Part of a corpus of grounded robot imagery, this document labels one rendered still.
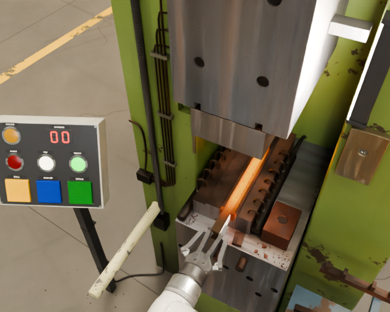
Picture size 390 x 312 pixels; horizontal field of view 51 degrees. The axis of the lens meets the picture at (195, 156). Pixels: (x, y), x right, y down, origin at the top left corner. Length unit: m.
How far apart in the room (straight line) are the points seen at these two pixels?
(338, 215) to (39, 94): 2.65
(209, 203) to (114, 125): 1.83
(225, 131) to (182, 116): 0.29
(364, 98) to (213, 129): 0.36
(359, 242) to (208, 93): 0.71
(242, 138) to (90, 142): 0.49
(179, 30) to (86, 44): 3.05
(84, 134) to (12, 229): 1.45
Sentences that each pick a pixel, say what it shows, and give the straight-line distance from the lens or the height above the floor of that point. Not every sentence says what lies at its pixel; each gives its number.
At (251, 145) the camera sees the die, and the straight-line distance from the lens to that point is 1.00.
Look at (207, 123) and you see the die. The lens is 1.02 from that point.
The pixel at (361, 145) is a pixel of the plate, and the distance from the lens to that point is 1.06.
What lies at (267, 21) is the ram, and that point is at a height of 1.64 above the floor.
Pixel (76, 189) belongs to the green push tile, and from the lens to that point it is 1.33.
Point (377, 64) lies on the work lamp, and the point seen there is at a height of 1.55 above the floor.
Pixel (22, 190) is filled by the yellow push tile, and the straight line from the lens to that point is 1.40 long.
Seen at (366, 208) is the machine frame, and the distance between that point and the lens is 1.26.
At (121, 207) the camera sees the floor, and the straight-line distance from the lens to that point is 2.52.
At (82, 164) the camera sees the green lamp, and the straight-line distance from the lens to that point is 1.30.
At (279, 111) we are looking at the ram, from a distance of 0.90.
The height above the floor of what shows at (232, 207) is 1.01.
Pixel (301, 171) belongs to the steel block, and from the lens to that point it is 1.50.
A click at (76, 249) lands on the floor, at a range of 2.43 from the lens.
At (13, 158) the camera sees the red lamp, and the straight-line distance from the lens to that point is 1.37.
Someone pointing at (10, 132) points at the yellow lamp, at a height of 1.17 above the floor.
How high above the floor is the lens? 2.03
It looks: 48 degrees down
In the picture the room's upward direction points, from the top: 1 degrees counter-clockwise
